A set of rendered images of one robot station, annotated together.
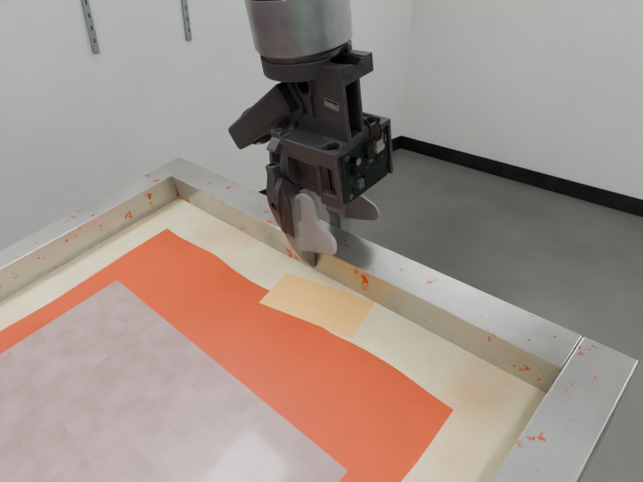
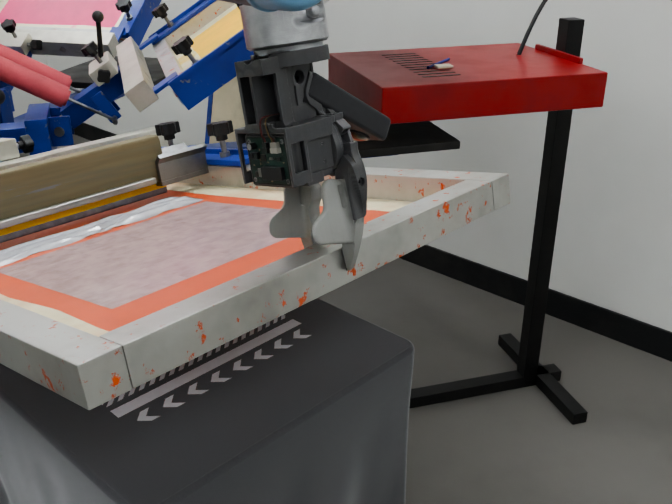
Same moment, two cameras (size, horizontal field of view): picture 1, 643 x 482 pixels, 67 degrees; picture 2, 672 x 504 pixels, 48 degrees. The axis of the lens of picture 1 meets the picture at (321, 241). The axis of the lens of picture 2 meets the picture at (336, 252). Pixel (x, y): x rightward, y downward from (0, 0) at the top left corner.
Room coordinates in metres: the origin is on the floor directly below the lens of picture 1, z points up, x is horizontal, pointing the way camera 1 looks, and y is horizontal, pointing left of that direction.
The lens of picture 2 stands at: (0.44, -0.68, 1.50)
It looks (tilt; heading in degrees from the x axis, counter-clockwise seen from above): 25 degrees down; 90
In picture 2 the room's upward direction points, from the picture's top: straight up
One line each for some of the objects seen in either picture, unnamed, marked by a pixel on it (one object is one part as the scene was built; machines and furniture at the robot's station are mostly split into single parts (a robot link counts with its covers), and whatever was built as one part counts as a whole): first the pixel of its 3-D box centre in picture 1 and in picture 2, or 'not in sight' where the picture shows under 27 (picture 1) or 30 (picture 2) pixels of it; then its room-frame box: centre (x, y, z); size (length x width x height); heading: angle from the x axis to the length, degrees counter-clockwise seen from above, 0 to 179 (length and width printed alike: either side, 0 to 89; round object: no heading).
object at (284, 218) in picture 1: (292, 187); not in sight; (0.41, 0.03, 1.26); 0.05 x 0.02 x 0.09; 137
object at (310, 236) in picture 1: (315, 237); (293, 223); (0.40, 0.01, 1.21); 0.06 x 0.03 x 0.09; 47
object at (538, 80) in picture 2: not in sight; (458, 78); (0.78, 1.38, 1.06); 0.61 x 0.46 x 0.12; 17
